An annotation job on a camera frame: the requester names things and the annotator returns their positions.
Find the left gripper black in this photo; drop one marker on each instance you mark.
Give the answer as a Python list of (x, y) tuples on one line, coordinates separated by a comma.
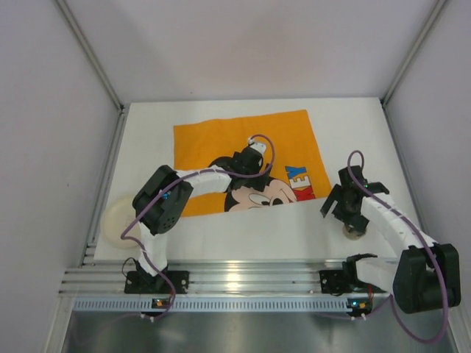
[(252, 177)]

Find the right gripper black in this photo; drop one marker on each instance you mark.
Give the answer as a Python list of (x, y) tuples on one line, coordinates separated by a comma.
[(338, 203)]

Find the small grey ceramic cup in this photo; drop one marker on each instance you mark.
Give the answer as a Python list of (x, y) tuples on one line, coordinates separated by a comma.
[(351, 234)]

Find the orange cartoon mouse placemat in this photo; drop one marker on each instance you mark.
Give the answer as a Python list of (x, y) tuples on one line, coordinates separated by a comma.
[(298, 174)]

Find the cream round plate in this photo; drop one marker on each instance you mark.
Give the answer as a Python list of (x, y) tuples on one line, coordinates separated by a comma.
[(116, 218)]

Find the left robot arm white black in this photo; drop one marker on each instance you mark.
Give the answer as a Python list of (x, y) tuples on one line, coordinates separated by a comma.
[(160, 203)]

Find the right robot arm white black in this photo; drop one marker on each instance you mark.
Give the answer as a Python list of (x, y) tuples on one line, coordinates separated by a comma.
[(424, 277)]

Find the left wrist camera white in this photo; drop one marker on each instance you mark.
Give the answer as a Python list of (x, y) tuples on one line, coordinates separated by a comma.
[(257, 146)]

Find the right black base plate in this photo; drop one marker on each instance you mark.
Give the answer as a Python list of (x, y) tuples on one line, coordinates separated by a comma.
[(335, 282)]

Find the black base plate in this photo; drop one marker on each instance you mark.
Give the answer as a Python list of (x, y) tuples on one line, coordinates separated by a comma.
[(140, 281), (335, 282)]

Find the slotted grey cable duct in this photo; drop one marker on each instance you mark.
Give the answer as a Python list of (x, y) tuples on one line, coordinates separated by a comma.
[(223, 304)]

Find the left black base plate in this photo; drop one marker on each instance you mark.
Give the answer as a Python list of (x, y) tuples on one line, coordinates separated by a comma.
[(140, 281)]

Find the aluminium mounting rail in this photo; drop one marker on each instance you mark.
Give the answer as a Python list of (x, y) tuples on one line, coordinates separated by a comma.
[(239, 278)]

